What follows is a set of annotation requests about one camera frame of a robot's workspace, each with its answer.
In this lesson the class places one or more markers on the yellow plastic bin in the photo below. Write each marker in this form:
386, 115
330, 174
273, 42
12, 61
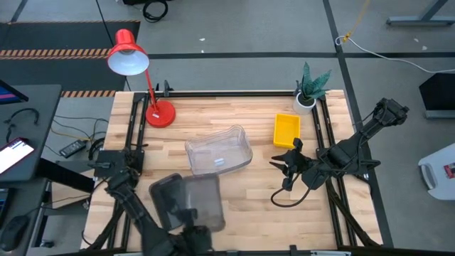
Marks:
286, 131

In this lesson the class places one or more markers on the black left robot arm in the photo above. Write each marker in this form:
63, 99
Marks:
142, 217

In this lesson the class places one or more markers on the tablet with lit screen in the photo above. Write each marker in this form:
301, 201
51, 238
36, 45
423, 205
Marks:
14, 154

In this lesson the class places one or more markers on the white plastic object red label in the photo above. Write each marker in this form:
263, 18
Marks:
440, 177

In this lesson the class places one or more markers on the black power adapter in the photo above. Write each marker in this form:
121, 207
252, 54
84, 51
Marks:
73, 148

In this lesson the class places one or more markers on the white plant pot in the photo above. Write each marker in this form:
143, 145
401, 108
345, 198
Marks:
304, 106

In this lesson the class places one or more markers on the black computer mouse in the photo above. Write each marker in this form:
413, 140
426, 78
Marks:
12, 233

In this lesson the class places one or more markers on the black monitor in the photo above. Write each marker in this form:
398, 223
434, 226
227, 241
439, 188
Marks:
9, 96

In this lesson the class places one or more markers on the black hazard-striped floor mat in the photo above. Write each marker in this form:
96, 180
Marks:
53, 35

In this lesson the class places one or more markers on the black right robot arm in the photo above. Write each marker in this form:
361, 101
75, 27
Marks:
355, 149

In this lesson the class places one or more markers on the red desk lamp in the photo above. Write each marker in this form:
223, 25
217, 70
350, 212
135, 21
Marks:
126, 42

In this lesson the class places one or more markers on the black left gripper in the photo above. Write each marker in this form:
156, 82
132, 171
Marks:
193, 241

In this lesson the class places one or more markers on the dark grey side desk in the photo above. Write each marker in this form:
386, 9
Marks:
42, 106

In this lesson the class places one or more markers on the green artificial plant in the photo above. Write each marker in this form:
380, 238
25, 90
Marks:
309, 85

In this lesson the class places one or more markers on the black floor box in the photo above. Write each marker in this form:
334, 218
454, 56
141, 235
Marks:
440, 92

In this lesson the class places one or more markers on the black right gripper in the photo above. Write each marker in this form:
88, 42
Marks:
298, 165

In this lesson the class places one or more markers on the black aluminium table frame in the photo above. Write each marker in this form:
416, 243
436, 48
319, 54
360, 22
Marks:
231, 94

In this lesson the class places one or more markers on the black table clamp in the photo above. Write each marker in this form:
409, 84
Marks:
293, 250
167, 89

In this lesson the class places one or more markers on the clear plastic basket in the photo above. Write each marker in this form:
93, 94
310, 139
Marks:
220, 149
213, 154

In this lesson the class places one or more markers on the grey desk foot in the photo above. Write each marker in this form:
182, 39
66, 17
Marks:
419, 20

